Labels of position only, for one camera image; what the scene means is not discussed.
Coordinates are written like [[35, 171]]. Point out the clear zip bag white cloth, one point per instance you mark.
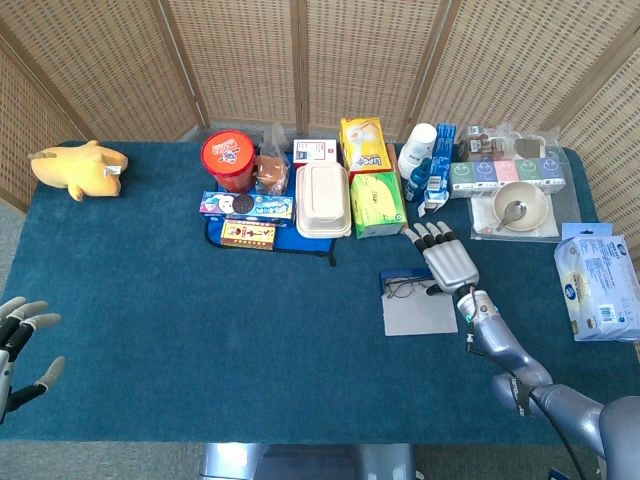
[[482, 215]]

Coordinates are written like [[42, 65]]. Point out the grey spoon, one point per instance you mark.
[[515, 210]]

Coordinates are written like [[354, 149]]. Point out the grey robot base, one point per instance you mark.
[[300, 462]]

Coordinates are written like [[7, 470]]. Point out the blue cookie box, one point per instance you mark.
[[260, 207]]

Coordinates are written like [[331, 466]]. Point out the clear plastic packet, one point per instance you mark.
[[527, 147]]

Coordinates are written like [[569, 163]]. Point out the blue glasses case white lining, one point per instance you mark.
[[420, 315]]

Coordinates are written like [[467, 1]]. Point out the row of small boxes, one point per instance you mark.
[[505, 172]]

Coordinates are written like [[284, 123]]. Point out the red snack tub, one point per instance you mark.
[[227, 155]]

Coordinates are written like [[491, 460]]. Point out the yellow tea box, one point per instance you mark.
[[362, 145]]

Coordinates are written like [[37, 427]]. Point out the blue white open carton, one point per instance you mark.
[[440, 165]]

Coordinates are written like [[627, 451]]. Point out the small white red box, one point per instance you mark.
[[315, 150]]

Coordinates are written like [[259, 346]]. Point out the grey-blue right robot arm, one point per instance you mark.
[[495, 335]]

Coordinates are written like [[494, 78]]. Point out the blue spray bottle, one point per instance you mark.
[[417, 180]]

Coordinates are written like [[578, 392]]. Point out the white bottle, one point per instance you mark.
[[417, 145]]

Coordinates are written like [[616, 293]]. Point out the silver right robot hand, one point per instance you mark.
[[450, 265]]

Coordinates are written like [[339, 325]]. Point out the small yellow red box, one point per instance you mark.
[[247, 235]]

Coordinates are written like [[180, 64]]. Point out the beige bowl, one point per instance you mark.
[[530, 200]]

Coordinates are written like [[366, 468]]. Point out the clear bag brown snacks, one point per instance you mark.
[[480, 147]]

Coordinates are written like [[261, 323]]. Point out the beige lidded lunch box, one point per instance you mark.
[[322, 200]]

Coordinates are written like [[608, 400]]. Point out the woven wicker folding screen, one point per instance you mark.
[[350, 50]]

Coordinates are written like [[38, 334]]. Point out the blue flat tray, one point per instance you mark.
[[300, 245]]

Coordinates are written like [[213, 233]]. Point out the thin wire eyeglasses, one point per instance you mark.
[[407, 287]]

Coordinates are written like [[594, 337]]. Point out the blue carpet table cover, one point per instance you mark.
[[200, 325]]

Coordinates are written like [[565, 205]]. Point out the green tissue pack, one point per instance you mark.
[[375, 205]]

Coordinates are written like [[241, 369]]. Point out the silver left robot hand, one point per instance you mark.
[[4, 370]]

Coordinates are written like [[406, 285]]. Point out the large blue white wipes pack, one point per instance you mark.
[[595, 285]]

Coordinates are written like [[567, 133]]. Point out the clear bag of pastries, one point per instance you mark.
[[272, 172]]

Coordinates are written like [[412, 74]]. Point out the yellow plush toy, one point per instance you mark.
[[85, 170]]

